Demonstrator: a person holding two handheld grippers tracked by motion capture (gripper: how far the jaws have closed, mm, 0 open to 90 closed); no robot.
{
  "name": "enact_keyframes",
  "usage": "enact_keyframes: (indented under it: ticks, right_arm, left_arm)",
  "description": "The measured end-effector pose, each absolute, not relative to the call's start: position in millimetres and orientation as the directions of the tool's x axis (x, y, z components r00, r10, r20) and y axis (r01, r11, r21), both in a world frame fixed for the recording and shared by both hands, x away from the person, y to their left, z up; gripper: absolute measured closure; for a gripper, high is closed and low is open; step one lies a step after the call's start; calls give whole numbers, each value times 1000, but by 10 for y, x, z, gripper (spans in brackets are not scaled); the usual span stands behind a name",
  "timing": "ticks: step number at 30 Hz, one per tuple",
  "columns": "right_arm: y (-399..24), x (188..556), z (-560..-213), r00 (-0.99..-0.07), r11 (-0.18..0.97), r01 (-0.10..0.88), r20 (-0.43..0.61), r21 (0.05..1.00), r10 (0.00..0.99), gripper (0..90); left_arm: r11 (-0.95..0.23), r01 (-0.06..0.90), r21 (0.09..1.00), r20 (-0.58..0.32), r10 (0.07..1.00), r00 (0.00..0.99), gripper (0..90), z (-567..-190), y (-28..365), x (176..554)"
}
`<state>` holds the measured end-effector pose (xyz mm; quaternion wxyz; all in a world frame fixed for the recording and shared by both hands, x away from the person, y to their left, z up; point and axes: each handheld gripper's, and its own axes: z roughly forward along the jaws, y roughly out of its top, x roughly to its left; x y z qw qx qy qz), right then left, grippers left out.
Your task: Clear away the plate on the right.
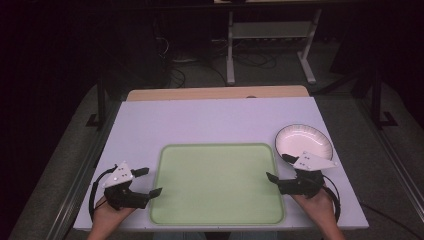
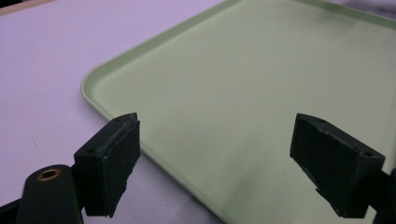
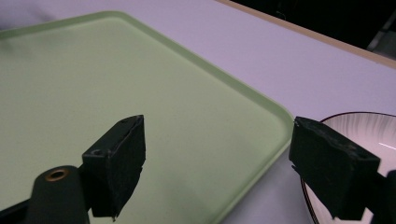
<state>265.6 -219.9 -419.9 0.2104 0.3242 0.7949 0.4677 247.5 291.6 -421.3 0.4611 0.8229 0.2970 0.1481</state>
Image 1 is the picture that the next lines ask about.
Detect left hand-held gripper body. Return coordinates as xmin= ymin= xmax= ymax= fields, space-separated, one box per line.
xmin=102 ymin=161 xmax=150 ymax=211

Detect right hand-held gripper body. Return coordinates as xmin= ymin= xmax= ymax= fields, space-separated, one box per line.
xmin=277 ymin=151 xmax=339 ymax=200

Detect white plate with dark rim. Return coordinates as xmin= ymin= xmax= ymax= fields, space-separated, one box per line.
xmin=274 ymin=123 xmax=335 ymax=168

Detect person's left hand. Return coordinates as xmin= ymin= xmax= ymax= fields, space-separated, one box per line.
xmin=92 ymin=195 xmax=136 ymax=232

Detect person's right hand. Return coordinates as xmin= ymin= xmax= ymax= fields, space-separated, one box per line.
xmin=292 ymin=187 xmax=338 ymax=232

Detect light green tray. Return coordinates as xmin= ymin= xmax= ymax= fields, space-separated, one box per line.
xmin=149 ymin=142 xmax=287 ymax=227

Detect white table board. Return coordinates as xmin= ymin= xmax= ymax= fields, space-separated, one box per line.
xmin=72 ymin=96 xmax=370 ymax=233

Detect black metal stand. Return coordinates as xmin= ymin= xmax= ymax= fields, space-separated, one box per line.
xmin=370 ymin=68 xmax=400 ymax=131
xmin=85 ymin=75 xmax=108 ymax=130

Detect white metal stand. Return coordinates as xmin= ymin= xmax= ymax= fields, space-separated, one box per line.
xmin=225 ymin=9 xmax=323 ymax=87

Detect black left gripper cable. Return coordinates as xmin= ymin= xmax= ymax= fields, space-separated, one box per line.
xmin=88 ymin=165 xmax=118 ymax=223

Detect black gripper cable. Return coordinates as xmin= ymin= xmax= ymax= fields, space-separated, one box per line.
xmin=88 ymin=165 xmax=118 ymax=223
xmin=320 ymin=174 xmax=342 ymax=224

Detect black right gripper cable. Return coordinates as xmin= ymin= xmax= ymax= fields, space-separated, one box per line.
xmin=320 ymin=174 xmax=342 ymax=224

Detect black floor cable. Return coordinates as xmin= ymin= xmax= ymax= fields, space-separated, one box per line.
xmin=359 ymin=201 xmax=424 ymax=240

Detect black floor cables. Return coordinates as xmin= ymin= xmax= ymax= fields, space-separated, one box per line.
xmin=156 ymin=34 xmax=279 ymax=88

